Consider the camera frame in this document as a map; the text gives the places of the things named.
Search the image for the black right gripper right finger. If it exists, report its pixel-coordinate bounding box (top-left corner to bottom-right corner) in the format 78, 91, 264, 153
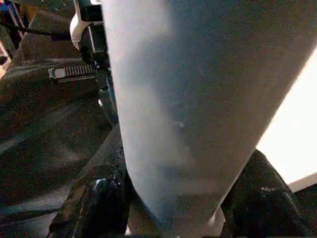
220, 149, 317, 238

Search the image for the white plastic table top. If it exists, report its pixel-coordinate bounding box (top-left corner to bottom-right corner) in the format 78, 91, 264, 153
124, 47, 317, 238

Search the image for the white plastic table leg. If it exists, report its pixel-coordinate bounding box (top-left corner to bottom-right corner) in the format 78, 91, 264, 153
102, 0, 317, 238

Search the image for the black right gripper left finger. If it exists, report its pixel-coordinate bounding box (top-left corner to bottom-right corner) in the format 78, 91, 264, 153
49, 164, 133, 238

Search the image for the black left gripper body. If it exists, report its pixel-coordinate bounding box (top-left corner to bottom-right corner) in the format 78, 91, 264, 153
47, 20, 119, 124

